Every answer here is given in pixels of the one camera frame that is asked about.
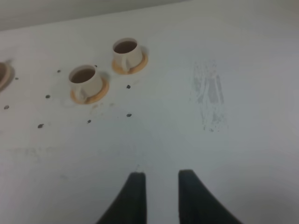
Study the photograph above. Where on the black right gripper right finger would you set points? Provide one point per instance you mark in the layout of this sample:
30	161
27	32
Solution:
197	205

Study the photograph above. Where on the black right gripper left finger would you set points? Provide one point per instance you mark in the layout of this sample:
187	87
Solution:
130	206

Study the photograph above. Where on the beige round teapot coaster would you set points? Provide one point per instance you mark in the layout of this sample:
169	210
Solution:
5	74

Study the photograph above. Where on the near white teacup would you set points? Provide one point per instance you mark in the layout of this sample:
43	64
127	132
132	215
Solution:
85	82

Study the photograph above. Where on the white teacup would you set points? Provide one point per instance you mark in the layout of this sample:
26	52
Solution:
127	53
85	82

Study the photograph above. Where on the far orange saucer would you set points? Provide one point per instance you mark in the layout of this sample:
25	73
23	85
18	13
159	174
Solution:
133	70

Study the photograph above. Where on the far white teacup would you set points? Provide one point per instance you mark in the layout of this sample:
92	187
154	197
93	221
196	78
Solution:
127	53

